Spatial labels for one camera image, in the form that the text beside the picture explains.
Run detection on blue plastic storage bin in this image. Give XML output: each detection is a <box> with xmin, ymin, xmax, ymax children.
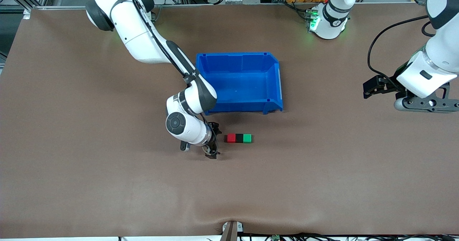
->
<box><xmin>195</xmin><ymin>52</ymin><xmax>284</xmax><ymax>116</ymax></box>

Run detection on brown table mat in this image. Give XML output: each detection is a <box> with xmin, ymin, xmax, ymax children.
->
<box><xmin>0</xmin><ymin>3</ymin><xmax>459</xmax><ymax>238</ymax></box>

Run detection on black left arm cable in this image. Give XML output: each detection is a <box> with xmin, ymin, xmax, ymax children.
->
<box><xmin>367</xmin><ymin>15</ymin><xmax>436</xmax><ymax>85</ymax></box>

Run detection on metal clamp bracket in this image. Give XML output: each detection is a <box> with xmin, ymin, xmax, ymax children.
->
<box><xmin>219</xmin><ymin>220</ymin><xmax>244</xmax><ymax>241</ymax></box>

